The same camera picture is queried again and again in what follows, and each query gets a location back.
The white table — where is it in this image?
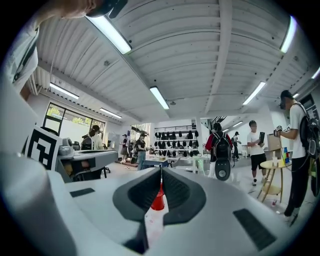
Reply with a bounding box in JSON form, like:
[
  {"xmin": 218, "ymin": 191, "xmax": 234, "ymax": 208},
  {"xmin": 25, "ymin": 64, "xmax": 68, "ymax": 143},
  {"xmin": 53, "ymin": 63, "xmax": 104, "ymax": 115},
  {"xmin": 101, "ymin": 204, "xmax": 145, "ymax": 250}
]
[{"xmin": 174, "ymin": 155, "xmax": 214, "ymax": 176}]

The red cup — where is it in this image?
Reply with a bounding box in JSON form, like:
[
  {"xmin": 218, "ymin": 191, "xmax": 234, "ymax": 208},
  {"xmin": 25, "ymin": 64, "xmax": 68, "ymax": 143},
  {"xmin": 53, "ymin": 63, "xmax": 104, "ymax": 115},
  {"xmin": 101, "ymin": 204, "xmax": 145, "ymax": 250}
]
[{"xmin": 150, "ymin": 172, "xmax": 166, "ymax": 211}]

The large black-framed window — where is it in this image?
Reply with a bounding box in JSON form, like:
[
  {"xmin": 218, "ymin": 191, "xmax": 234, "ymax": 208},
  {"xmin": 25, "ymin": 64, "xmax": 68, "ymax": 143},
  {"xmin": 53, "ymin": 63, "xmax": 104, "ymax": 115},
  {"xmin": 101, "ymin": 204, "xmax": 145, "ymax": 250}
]
[{"xmin": 42, "ymin": 101, "xmax": 106, "ymax": 141}]

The cardboard box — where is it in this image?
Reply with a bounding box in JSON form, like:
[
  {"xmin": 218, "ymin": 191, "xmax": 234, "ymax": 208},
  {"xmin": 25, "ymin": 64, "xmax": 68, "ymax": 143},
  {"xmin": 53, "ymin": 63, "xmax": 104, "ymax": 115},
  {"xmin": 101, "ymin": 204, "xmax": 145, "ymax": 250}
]
[{"xmin": 266, "ymin": 133, "xmax": 283, "ymax": 151}]

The black head-worn camera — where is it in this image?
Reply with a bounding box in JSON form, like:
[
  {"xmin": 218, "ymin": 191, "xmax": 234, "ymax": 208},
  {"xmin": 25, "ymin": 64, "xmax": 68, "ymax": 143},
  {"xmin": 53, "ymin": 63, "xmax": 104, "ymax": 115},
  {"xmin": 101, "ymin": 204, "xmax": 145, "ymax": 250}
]
[{"xmin": 86, "ymin": 0, "xmax": 129, "ymax": 20}]

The stack of coloured blocks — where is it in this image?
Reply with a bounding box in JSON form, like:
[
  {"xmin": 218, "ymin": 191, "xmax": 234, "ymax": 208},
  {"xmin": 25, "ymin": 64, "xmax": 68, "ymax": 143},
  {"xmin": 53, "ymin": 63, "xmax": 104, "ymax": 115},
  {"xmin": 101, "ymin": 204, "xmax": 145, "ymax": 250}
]
[{"xmin": 282, "ymin": 146, "xmax": 293, "ymax": 165}]

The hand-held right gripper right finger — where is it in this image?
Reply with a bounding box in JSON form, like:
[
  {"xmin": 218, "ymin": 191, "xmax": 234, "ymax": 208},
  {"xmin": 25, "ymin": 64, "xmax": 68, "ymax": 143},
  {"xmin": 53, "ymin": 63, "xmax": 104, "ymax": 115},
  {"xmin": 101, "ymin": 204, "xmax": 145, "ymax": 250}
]
[{"xmin": 151, "ymin": 166, "xmax": 286, "ymax": 256}]

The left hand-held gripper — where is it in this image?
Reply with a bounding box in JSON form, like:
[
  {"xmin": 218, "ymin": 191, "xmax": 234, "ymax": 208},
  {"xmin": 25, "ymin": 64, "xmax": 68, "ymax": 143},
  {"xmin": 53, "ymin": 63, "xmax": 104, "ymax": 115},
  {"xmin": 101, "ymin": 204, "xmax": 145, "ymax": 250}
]
[{"xmin": 22, "ymin": 124, "xmax": 119, "ymax": 182}]

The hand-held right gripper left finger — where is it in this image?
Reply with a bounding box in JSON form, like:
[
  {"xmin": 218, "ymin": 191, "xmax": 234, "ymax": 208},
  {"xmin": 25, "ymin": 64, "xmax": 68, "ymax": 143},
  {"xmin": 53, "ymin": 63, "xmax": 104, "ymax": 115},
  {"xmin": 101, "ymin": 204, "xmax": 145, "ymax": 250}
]
[{"xmin": 57, "ymin": 166, "xmax": 161, "ymax": 256}]

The person's face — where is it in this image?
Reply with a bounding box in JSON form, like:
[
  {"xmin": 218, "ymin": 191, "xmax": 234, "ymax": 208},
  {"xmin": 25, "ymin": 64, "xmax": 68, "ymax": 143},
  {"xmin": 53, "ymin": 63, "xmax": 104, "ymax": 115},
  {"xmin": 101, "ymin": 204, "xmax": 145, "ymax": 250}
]
[{"xmin": 37, "ymin": 0, "xmax": 101, "ymax": 20}]

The wall rack of black bags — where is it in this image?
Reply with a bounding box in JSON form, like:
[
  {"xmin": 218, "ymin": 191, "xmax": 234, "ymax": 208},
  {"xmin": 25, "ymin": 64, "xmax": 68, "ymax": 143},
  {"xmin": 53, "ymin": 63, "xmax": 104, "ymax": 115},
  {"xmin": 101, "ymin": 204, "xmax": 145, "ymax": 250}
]
[{"xmin": 153, "ymin": 125, "xmax": 200, "ymax": 159}]

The round wooden side table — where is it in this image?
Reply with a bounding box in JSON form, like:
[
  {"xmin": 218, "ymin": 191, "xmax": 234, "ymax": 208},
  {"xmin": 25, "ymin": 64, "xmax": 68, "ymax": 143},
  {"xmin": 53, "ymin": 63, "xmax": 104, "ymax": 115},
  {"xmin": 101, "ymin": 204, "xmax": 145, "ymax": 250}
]
[{"xmin": 256, "ymin": 159, "xmax": 293, "ymax": 204}]

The person's white shirt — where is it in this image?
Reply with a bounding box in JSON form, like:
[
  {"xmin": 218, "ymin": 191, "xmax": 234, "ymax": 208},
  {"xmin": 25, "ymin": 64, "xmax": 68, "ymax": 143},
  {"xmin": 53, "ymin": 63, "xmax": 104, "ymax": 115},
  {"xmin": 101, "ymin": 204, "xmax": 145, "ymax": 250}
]
[{"xmin": 4, "ymin": 17, "xmax": 40, "ymax": 94}]

